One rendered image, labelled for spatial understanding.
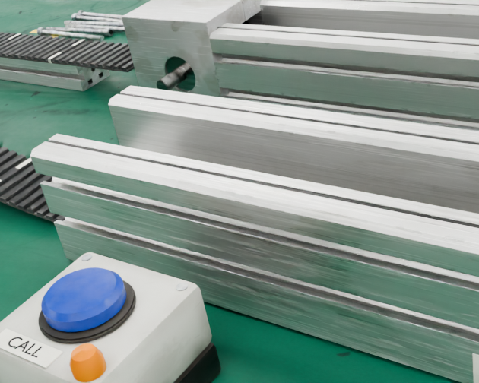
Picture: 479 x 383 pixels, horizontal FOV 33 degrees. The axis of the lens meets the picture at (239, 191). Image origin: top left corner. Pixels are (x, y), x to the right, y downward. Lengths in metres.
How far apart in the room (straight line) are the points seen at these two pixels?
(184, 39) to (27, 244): 0.20
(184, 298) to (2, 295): 0.18
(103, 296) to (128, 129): 0.19
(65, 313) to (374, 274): 0.15
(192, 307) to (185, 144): 0.16
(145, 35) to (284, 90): 0.13
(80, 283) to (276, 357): 0.11
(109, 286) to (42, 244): 0.20
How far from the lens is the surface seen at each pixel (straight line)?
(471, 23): 0.60
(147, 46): 0.68
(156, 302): 0.39
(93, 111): 0.76
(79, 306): 0.38
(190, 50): 0.65
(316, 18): 0.66
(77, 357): 0.36
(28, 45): 0.88
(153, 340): 0.38
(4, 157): 0.67
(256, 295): 0.44
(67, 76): 0.83
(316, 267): 0.40
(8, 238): 0.60
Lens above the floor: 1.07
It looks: 31 degrees down
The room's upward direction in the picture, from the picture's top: 12 degrees counter-clockwise
